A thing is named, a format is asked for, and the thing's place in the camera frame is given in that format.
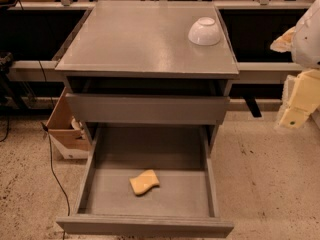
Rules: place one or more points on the open grey middle drawer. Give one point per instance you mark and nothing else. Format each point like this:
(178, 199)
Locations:
(183, 205)

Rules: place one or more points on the grey metal frame rail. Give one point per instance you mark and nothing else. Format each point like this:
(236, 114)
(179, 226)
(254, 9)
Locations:
(240, 73)

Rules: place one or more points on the grey drawer cabinet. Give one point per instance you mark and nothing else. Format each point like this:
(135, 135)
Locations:
(151, 34)

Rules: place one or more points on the closed grey top drawer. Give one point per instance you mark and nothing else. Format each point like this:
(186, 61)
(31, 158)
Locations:
(148, 110)

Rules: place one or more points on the yellow sponge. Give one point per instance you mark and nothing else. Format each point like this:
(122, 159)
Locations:
(144, 182)

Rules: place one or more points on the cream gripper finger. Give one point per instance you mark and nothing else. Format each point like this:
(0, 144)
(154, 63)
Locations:
(300, 98)
(283, 43)

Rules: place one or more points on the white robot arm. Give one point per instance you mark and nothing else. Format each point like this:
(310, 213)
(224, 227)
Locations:
(305, 47)

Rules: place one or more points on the white upturned bowl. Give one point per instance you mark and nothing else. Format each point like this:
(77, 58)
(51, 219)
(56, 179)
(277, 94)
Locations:
(204, 32)

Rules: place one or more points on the wooden box on floor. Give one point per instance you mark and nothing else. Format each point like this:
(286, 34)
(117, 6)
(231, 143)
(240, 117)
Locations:
(66, 132)

